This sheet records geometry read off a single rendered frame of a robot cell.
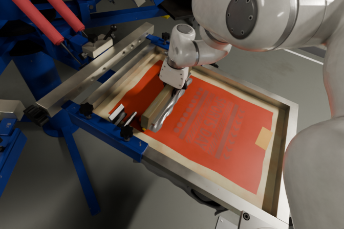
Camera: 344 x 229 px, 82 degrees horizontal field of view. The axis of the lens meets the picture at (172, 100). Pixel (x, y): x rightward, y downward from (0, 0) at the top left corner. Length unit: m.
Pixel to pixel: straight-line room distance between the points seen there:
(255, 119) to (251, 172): 0.25
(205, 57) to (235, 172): 0.42
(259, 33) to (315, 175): 0.14
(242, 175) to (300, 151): 0.58
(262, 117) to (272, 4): 0.77
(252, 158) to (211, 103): 0.28
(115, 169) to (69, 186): 0.34
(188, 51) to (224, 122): 0.41
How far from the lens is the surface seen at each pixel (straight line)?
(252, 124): 0.92
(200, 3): 0.34
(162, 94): 0.75
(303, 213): 0.23
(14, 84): 2.47
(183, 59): 0.56
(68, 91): 0.79
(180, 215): 1.66
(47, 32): 1.01
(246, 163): 0.81
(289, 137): 0.93
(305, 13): 0.27
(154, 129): 0.77
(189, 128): 0.80
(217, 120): 0.86
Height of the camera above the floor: 1.61
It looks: 49 degrees down
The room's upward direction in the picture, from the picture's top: 14 degrees clockwise
